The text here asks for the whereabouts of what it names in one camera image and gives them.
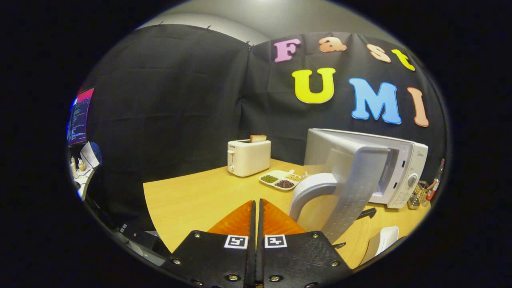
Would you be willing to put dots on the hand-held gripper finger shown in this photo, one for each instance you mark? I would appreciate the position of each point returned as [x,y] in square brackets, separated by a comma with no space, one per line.
[252,248]
[260,248]

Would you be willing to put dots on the cream bread toaster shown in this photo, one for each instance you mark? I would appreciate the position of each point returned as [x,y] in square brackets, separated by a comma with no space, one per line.
[250,158]

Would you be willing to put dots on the red striped straw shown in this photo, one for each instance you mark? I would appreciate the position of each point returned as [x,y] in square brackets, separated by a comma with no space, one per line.
[431,185]

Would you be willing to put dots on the white toaster oven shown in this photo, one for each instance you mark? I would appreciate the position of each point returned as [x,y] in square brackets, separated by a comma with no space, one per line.
[408,160]

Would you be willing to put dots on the toast slice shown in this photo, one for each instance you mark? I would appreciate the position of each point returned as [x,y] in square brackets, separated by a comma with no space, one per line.
[258,138]

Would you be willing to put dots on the computer monitor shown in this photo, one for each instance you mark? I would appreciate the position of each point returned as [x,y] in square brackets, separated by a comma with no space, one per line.
[80,118]

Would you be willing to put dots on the black backdrop cloth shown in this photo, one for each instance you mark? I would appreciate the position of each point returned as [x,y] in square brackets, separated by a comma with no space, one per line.
[168,100]

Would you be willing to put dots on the clear red label plastic bottle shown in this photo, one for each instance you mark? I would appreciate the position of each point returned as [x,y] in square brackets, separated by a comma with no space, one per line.
[432,194]

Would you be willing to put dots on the white paper sheet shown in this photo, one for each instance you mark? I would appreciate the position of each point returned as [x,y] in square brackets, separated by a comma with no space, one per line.
[90,155]

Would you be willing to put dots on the white side desk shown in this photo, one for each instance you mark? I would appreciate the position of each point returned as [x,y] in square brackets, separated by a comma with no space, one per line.
[84,180]

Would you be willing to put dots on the white divided bean dish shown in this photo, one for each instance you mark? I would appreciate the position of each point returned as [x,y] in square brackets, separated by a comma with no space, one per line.
[276,182]

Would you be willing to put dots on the small white rectangular dish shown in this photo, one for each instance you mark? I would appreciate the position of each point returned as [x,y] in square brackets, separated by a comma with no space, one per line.
[384,240]

